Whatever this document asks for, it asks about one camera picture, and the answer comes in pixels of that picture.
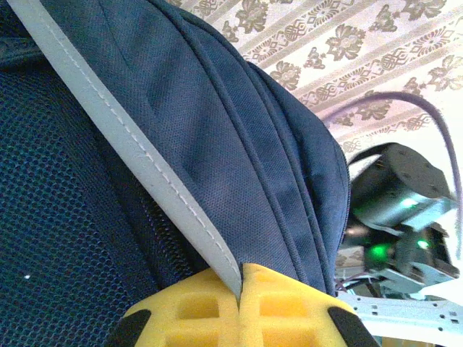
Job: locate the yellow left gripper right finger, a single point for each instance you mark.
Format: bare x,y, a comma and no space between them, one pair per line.
253,325

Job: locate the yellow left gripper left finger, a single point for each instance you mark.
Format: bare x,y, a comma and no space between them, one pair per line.
228,325

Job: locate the navy blue backpack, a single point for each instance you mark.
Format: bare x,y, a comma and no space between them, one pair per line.
217,126

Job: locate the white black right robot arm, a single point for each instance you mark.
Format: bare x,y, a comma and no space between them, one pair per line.
405,314

